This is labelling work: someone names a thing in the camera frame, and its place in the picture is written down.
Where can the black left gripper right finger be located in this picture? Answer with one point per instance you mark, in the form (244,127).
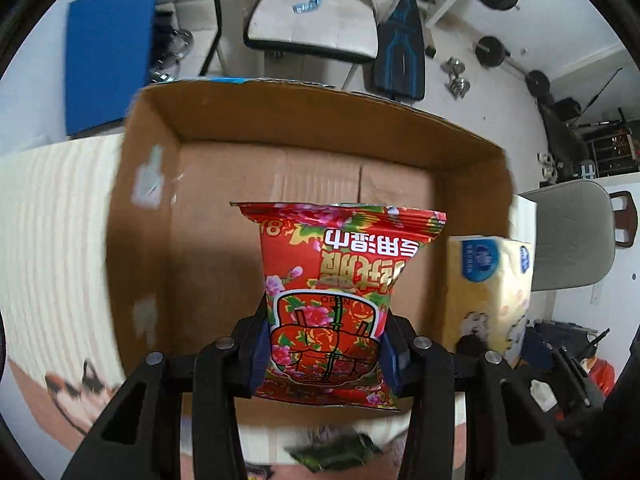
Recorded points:
(508,436)

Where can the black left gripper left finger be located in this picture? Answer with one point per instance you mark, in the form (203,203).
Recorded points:
(137,436)

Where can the green wet wipes pack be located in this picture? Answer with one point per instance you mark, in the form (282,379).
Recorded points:
(336,454)

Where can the red floral wet wipes pack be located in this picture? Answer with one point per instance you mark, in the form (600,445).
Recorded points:
(329,274)

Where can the yellow tissue pack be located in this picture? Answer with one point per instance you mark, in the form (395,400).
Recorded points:
(489,281)

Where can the brown cardboard box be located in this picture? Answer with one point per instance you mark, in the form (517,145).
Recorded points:
(475,185)

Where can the grey office chair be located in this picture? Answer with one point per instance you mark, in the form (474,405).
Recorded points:
(575,235)

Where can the chrome dumbbell pair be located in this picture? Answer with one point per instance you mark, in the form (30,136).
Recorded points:
(457,85)

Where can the black blue weight bench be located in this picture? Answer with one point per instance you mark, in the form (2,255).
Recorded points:
(399,68)

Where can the blue foam mat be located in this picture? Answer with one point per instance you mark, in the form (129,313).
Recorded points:
(107,60)

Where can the black barbell weights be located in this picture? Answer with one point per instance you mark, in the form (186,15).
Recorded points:
(491,53)

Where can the white seat cushion chair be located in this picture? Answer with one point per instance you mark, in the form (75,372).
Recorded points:
(342,30)

